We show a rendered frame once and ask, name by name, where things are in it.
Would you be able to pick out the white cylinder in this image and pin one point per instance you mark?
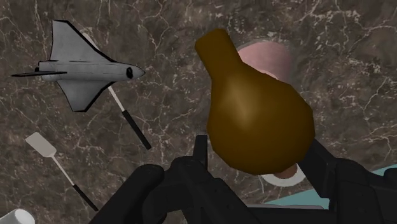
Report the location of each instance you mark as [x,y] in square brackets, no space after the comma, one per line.
[17,217]

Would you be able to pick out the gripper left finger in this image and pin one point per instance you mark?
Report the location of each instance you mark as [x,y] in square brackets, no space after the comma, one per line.
[189,189]

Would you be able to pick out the grey toy jet plane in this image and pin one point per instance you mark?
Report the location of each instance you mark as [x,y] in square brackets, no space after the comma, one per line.
[83,69]

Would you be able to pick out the brown gourd-shaped vase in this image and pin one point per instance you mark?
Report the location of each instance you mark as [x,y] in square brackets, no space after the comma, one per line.
[257,124]

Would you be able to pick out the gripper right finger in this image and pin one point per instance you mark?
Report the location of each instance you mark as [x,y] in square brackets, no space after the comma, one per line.
[353,189]

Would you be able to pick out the teal flat object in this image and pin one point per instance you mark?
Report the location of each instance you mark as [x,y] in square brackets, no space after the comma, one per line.
[310,198]

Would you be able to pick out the pink cup with white rim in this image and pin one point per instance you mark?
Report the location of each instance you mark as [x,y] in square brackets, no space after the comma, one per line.
[266,59]

